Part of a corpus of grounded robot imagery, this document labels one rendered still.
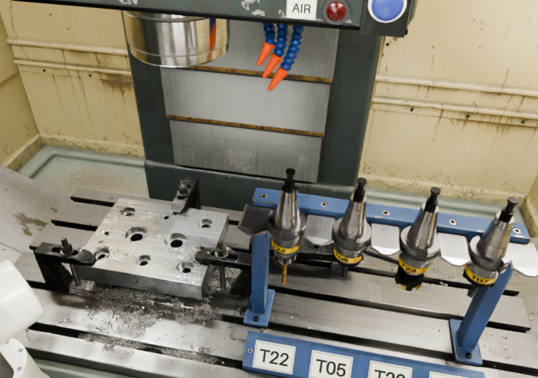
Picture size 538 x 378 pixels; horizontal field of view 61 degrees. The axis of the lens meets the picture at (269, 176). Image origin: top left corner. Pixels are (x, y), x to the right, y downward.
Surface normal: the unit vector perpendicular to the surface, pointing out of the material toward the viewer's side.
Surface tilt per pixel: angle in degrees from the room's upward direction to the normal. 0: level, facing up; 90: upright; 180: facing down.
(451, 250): 0
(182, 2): 90
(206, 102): 90
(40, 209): 24
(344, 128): 90
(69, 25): 90
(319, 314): 0
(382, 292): 0
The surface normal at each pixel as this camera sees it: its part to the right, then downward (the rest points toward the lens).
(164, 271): 0.03, -0.80
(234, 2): -0.18, 0.59
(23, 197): 0.43, -0.68
